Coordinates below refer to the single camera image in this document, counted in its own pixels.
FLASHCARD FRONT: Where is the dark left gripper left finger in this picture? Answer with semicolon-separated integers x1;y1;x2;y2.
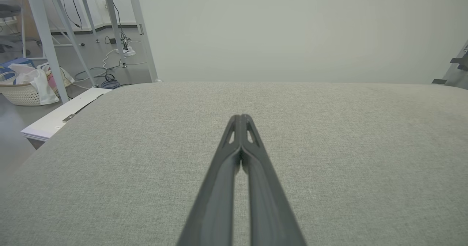
175;114;242;246

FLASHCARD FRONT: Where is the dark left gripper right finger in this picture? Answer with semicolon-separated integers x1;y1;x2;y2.
239;114;307;246

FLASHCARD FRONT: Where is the grey fabric cushion surface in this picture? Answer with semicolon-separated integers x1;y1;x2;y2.
0;82;468;246

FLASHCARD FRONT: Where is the cream laundry basket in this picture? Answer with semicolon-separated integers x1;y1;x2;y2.
0;65;75;106

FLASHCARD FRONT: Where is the black stand foot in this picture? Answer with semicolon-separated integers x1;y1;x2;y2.
431;39;468;90

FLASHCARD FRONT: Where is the blue coiled cable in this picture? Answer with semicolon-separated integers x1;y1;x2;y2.
100;79;121;90

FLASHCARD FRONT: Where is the black floor cable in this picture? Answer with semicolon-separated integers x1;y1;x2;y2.
74;65;121;82

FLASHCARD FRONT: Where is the white box with black handle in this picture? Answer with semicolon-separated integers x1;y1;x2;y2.
20;87;112;150

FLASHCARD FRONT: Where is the white metal frame leg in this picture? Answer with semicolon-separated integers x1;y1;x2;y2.
23;0;70;104
44;0;98;88
76;0;98;34
101;0;128;68
126;0;162;83

